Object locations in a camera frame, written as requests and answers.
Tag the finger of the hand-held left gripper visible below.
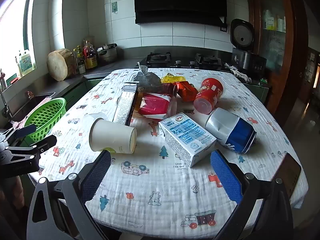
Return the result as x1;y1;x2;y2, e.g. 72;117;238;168
4;134;57;162
0;124;37;147

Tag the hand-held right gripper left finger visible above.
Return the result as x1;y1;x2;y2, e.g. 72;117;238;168
27;150;112;240

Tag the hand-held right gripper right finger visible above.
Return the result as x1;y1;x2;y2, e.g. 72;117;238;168
210;149;294;240

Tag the green plastic mesh basket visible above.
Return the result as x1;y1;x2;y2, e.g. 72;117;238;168
24;97;67;143

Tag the white paper cup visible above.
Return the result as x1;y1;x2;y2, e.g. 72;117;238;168
82;112;137;155

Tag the crushed blue white can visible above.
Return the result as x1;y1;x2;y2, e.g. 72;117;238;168
205;107;257;154

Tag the white blue milk carton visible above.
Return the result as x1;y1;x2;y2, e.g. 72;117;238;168
158;112;217;168

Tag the long black white box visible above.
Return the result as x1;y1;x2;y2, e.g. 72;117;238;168
112;82;140;127

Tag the red instant noodle cup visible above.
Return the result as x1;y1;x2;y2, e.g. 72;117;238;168
193;77;227;115

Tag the red white package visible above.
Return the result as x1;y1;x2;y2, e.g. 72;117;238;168
137;92;178;120

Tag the orange snack wrapper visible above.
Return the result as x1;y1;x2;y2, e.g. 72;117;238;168
174;81;198;102

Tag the grey plastic bag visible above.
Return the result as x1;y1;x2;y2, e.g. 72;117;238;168
135;62;175;94

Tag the yellow snack wrapper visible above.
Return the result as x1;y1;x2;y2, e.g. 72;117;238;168
160;73;185;83

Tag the person's left hand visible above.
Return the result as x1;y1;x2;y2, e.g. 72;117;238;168
11;176;27;208

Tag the kitchen sink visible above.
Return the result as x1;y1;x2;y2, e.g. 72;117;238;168
10;92;56;123

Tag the steel faucet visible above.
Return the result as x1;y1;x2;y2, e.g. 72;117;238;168
0;85;10;119

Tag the pink towel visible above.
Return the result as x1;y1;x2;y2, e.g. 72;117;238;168
12;95;52;128

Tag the green red box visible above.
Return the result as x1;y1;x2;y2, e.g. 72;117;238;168
5;74;19;85

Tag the green base cabinet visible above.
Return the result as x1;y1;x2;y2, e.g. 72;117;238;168
61;78;105;108

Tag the printed white tablecloth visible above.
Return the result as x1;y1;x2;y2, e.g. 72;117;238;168
28;67;308;239

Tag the slim white bottle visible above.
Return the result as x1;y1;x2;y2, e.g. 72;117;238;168
15;51;23;78

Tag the dark smartphone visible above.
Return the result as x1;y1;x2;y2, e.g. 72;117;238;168
276;152;302;200

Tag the white detergent jug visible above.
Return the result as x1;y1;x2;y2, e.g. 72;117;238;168
19;50;37;77

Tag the round wooden chopping block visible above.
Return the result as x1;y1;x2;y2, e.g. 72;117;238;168
47;48;77;82

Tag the dark sauce bottle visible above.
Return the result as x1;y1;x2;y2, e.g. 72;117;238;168
72;49;79;74

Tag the large cooking oil bottle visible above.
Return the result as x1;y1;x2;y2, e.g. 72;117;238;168
82;40;98;70

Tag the crumpled white cloth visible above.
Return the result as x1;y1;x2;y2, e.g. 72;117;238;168
224;64;252;82

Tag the steel pressure cooker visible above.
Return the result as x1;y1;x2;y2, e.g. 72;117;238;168
96;43;118;64

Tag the black gas stove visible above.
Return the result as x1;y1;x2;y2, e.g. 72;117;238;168
139;52;228;72

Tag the black rice cooker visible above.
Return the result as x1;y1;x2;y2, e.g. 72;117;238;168
230;19;267;77

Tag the wooden glass door cabinet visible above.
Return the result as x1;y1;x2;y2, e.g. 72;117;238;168
246;0;308;115

